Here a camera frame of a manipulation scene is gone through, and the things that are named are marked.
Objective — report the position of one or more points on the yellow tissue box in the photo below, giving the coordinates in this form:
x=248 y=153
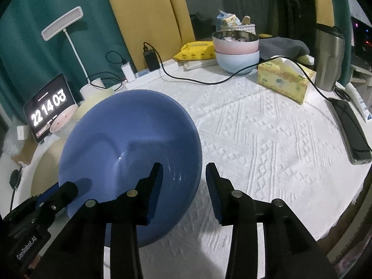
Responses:
x=279 y=81

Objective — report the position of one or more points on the light blue bowl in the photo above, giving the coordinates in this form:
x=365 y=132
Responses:
x=235 y=62

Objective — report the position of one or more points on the black round device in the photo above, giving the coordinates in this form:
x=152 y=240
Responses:
x=15 y=179

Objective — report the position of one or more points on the cream bowl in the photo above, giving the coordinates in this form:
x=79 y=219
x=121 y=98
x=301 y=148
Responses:
x=93 y=101

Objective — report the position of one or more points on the cardboard box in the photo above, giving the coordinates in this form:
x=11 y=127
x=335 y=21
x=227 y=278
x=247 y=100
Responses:
x=24 y=155

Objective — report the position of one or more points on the wide yellow curtain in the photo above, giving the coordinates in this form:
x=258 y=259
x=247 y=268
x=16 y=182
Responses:
x=145 y=11

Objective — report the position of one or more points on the black power adapter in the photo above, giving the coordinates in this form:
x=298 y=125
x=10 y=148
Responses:
x=151 y=59

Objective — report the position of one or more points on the white power strip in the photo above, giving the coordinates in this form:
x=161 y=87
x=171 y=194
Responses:
x=157 y=74

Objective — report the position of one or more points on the wooden utensil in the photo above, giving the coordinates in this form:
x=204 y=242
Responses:
x=246 y=20

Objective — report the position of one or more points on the tablet with clock display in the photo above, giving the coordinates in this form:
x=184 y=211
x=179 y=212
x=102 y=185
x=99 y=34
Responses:
x=49 y=107

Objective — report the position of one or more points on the large blue bowl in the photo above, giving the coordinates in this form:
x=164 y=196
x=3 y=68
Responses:
x=130 y=130

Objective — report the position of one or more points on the white textured tablecloth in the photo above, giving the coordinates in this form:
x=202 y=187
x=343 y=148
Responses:
x=247 y=151

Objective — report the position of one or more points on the beige plate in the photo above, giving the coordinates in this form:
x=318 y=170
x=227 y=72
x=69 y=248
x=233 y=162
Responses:
x=46 y=168

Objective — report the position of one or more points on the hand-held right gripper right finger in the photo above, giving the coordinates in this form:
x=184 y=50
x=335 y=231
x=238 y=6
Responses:
x=215 y=197

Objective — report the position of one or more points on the narrow yellow curtain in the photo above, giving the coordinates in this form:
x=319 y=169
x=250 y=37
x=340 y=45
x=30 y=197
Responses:
x=319 y=0

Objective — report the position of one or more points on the black smartphone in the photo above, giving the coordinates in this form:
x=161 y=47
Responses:
x=351 y=133

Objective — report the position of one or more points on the pink strawberry print bowl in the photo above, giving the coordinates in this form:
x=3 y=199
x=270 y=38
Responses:
x=62 y=125

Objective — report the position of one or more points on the white desk lamp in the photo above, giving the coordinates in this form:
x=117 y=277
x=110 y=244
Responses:
x=62 y=23

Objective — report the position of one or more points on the grey folded cloth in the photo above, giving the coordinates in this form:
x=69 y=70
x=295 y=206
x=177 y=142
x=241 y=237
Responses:
x=282 y=46

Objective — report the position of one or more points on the stainless steel thermos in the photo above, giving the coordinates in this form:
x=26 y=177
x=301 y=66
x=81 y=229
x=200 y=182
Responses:
x=328 y=58

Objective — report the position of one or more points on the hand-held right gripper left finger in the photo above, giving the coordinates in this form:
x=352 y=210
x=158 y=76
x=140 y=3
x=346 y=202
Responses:
x=152 y=197

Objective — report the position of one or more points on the small yellow lid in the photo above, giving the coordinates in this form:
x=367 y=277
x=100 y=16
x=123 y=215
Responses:
x=265 y=35

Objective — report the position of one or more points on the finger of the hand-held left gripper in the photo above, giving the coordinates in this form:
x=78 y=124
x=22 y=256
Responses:
x=64 y=193

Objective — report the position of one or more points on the white side desk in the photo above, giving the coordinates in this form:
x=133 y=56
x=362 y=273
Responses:
x=361 y=72

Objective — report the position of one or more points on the white tube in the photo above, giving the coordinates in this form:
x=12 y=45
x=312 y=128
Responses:
x=357 y=98

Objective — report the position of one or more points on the dark glass window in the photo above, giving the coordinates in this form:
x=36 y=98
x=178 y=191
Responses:
x=203 y=5

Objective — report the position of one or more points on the pink steel-lined bowl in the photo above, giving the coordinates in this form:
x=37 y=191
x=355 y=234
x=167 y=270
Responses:
x=235 y=48

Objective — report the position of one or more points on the black scissors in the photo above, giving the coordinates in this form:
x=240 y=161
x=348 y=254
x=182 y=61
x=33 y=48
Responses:
x=344 y=94

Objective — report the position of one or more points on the small white box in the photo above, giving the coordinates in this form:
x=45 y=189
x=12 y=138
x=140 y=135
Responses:
x=22 y=133

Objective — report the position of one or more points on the white plug adapter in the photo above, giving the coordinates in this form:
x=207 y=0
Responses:
x=129 y=72

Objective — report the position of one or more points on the white packet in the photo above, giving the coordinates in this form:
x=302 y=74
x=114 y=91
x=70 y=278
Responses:
x=200 y=64

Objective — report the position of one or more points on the yellow wipes packet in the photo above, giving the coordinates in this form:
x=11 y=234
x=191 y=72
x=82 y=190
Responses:
x=194 y=51

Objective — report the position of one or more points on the wide teal curtain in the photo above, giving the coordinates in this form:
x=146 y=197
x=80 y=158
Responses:
x=96 y=20

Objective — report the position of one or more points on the narrow teal curtain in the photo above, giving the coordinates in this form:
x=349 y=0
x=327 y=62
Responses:
x=340 y=5

